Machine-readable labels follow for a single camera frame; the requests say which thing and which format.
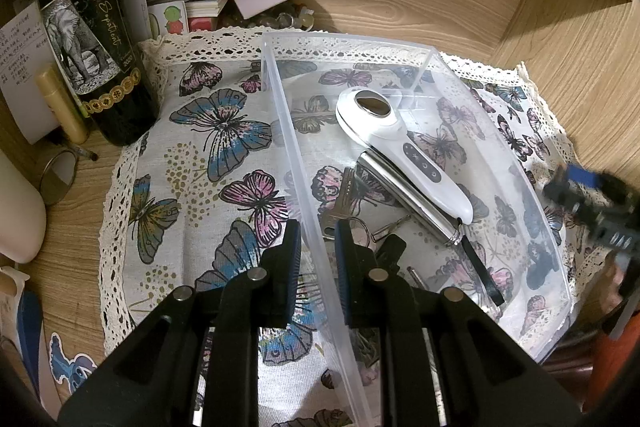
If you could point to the small metal pin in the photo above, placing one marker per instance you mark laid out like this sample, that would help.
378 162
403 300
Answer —
416 278

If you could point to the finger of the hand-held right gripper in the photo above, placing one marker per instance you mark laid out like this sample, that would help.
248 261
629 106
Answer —
575 204
582 176

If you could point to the white handheld facial device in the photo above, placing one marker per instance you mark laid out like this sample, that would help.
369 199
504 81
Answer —
425 162

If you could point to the orange red object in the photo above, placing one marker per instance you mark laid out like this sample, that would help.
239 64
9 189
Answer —
612 372

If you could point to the white handwritten paper note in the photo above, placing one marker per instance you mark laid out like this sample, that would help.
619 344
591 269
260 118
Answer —
20 67

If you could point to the silver metal tube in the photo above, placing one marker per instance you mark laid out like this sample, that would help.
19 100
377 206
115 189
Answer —
400 192

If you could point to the pile of small pebbles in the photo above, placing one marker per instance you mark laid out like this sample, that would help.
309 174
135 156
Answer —
285 21

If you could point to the black pen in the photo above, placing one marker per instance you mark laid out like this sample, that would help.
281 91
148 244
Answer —
82 151

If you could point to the blue cartoon sticker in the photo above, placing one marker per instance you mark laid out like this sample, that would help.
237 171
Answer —
72 364

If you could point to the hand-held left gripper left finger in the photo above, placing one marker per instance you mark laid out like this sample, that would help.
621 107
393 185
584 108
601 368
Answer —
292 272

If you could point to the cream rounded plastic object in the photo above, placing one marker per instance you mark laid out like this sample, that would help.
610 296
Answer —
17 212

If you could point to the clear plastic container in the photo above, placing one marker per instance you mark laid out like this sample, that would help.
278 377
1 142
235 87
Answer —
450 117

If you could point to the butterfly printed lace cloth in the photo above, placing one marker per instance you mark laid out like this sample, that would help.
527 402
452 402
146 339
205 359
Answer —
220 137

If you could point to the dark wine bottle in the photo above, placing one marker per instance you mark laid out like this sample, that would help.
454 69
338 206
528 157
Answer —
100 57

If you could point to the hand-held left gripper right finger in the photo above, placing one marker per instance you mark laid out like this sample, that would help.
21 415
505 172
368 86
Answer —
342 272

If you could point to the bunch of keys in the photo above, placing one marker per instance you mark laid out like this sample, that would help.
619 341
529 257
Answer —
345 202

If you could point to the small round mirror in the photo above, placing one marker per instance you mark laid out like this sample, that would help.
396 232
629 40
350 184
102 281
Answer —
59 177

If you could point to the yellow lip balm tube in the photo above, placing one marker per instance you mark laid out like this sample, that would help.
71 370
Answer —
62 107

